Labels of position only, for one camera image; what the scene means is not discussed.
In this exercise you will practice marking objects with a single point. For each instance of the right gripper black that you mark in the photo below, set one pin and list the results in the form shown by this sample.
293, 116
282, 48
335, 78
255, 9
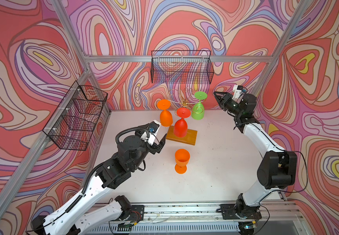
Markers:
225, 99

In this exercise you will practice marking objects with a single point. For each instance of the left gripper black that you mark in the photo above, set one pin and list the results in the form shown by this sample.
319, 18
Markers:
155, 147

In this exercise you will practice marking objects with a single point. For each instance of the orange wine glass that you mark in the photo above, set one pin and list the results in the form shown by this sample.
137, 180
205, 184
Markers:
166, 119
182, 158

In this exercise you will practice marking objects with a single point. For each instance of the green wine glass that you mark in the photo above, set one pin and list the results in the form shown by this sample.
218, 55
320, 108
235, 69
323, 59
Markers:
198, 109

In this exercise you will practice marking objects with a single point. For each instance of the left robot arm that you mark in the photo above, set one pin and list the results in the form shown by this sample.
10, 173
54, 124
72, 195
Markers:
75, 217

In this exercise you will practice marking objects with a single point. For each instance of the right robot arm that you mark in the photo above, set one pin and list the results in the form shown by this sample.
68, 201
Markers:
278, 167

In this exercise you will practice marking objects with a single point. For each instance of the red wine glass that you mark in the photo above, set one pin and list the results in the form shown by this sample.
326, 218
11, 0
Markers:
181, 126

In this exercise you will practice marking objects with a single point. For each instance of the wooden rack base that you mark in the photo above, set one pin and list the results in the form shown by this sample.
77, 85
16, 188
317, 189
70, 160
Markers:
189, 139

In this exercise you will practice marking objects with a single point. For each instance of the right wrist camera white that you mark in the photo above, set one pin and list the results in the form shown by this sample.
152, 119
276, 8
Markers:
238, 90

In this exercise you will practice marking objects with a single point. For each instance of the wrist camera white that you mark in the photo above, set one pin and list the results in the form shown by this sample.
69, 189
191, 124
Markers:
238, 90
152, 128

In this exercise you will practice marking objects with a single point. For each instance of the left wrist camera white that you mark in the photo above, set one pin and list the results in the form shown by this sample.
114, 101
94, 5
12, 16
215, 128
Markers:
152, 128

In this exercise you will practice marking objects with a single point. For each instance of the black wire basket back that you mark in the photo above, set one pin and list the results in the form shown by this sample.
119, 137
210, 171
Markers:
181, 67

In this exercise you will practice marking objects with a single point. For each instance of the black wire basket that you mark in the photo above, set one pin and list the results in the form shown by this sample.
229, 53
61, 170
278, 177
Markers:
181, 67
77, 121

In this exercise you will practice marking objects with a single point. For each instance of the gold wire glass rack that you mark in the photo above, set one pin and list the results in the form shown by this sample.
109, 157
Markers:
184, 102

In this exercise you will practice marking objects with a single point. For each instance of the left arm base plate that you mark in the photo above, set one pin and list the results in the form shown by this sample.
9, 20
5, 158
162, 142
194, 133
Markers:
124, 224

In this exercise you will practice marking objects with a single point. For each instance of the black wire basket left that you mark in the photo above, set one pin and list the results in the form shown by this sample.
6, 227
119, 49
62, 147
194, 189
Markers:
77, 121

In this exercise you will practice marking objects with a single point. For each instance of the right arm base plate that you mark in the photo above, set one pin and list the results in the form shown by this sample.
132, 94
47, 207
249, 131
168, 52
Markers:
231, 211

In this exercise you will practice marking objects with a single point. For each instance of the aluminium mounting rail front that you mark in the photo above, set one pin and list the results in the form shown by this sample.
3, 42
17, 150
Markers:
200, 218

